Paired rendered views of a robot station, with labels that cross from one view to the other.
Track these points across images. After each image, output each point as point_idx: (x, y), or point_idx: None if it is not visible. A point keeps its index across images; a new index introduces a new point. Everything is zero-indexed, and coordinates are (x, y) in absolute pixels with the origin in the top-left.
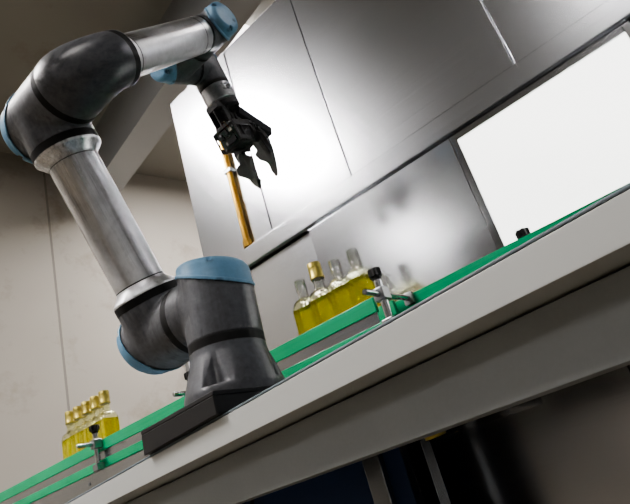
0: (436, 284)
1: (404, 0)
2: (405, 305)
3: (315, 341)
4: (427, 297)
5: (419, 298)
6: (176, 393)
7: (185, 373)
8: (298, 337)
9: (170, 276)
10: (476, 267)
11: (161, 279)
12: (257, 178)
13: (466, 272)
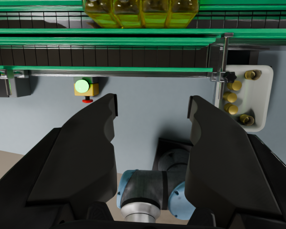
0: (254, 33)
1: None
2: (219, 34)
3: (148, 71)
4: (239, 34)
5: (234, 34)
6: (11, 93)
7: None
8: (132, 70)
9: (158, 211)
10: None
11: (159, 216)
12: (113, 110)
13: (281, 33)
